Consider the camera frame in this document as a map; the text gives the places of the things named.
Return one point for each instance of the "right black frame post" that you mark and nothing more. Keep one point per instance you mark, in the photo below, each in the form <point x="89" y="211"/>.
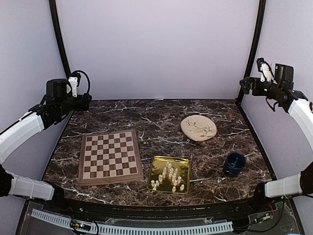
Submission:
<point x="256" y="37"/>

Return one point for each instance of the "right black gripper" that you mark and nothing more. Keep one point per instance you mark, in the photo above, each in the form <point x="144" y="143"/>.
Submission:
<point x="256" y="81"/>

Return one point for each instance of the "left black frame post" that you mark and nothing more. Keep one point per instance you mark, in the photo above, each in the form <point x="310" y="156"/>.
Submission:
<point x="58" y="36"/>

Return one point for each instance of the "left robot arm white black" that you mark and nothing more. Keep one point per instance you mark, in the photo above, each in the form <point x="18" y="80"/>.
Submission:
<point x="60" y="99"/>

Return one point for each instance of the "gold metal tray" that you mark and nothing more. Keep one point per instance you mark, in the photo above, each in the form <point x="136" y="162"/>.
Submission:
<point x="157" y="165"/>

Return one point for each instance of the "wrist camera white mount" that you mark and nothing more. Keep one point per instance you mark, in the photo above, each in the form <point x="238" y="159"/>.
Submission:
<point x="74" y="81"/>
<point x="265" y="69"/>

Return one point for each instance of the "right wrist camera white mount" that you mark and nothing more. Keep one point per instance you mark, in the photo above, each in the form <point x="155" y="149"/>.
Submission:
<point x="265" y="69"/>

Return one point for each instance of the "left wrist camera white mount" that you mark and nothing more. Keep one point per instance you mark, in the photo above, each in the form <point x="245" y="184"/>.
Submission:
<point x="74" y="81"/>

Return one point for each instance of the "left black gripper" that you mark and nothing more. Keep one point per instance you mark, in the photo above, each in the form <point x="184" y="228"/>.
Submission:
<point x="83" y="102"/>

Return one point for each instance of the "black frame post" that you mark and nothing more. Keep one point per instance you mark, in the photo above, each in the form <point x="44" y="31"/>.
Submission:
<point x="58" y="36"/>
<point x="256" y="37"/>

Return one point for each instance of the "white chess piece cluster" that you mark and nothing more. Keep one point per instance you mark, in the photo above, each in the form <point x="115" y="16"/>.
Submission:
<point x="170" y="173"/>

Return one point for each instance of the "beige floral ceramic plate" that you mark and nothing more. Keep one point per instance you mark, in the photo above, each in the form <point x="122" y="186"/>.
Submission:
<point x="198" y="128"/>

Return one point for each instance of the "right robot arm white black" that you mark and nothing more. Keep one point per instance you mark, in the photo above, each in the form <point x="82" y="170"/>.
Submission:
<point x="277" y="84"/>

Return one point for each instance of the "white cable duct strip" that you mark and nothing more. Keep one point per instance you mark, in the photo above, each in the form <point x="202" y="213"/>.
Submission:
<point x="82" y="227"/>

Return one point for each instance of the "wooden chess board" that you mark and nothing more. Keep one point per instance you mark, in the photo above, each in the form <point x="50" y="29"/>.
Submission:
<point x="109" y="158"/>

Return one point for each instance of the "dark blue mug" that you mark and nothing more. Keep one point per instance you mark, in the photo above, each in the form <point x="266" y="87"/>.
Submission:
<point x="233" y="164"/>

